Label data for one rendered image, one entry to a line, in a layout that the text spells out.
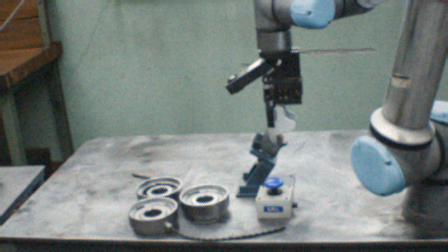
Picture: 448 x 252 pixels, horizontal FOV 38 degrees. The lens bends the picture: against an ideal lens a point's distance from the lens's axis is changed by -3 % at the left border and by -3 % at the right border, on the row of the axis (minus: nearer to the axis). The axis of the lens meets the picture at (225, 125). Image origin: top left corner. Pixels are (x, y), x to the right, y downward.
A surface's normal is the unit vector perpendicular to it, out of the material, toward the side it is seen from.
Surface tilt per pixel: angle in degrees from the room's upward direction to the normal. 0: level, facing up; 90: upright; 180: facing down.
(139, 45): 90
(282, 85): 90
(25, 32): 90
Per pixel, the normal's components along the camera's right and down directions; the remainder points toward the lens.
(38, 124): -0.19, 0.35
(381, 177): -0.82, 0.37
